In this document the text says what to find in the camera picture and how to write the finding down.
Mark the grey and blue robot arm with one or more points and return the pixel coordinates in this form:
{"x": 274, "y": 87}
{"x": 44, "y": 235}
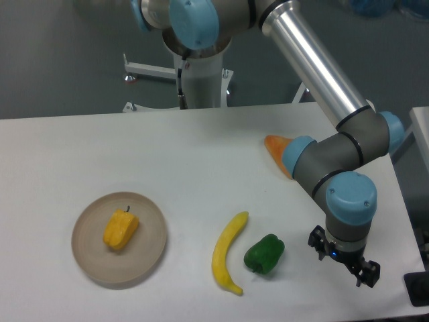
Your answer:
{"x": 197, "y": 30}

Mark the green bell pepper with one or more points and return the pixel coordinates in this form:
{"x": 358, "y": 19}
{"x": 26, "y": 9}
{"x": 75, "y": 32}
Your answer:
{"x": 263, "y": 256}

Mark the white side table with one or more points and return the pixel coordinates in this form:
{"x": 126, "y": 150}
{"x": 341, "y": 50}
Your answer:
{"x": 419, "y": 117}

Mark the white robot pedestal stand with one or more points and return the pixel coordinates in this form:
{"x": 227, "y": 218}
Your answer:
{"x": 201, "y": 79}

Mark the yellow bell pepper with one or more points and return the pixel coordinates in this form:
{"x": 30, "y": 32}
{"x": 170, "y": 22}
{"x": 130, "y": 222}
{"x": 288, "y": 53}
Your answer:
{"x": 120, "y": 229}

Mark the beige round plate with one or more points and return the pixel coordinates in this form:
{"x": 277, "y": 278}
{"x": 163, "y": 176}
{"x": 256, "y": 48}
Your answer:
{"x": 119, "y": 269}

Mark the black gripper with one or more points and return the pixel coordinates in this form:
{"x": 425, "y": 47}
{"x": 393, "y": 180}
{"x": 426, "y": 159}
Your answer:
{"x": 349, "y": 253}

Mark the yellow banana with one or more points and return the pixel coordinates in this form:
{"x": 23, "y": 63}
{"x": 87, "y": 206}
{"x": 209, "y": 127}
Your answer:
{"x": 219, "y": 267}

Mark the black device at table edge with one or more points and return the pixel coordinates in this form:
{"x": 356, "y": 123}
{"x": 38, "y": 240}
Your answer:
{"x": 417, "y": 288}

